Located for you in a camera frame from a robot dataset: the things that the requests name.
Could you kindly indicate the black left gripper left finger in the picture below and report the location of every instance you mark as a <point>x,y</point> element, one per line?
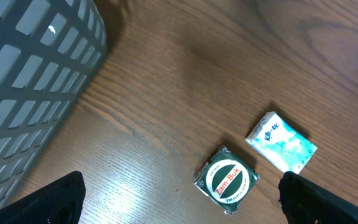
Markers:
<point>58,202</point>

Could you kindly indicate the dark grey plastic basket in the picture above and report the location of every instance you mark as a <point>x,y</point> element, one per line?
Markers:
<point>49,51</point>

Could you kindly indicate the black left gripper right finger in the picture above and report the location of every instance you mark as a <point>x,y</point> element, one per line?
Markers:
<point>303,201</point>

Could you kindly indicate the dark green round-logo packet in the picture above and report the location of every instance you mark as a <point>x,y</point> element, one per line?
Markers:
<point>225,179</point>

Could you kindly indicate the teal Kleenex tissue pack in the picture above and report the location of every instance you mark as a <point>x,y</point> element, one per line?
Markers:
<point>280,144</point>

